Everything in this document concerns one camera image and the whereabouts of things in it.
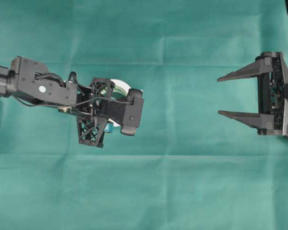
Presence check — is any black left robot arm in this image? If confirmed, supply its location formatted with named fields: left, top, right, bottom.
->
left=0, top=56, right=115, bottom=148

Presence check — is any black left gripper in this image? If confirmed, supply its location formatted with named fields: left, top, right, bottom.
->
left=74, top=78, right=115, bottom=148

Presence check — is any black left camera cable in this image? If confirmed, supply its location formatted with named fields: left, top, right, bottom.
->
left=19, top=96, right=135, bottom=108

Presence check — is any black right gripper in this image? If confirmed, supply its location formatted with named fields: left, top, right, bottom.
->
left=217, top=52, right=286, bottom=136

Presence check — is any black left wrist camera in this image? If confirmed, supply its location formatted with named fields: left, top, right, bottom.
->
left=102, top=88, right=144, bottom=136

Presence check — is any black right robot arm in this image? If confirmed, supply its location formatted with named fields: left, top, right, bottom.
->
left=217, top=52, right=288, bottom=138

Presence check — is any green table cloth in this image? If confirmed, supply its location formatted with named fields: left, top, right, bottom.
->
left=0, top=0, right=288, bottom=230

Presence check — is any white duct tape roll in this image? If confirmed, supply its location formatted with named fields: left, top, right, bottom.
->
left=101, top=79, right=131, bottom=133

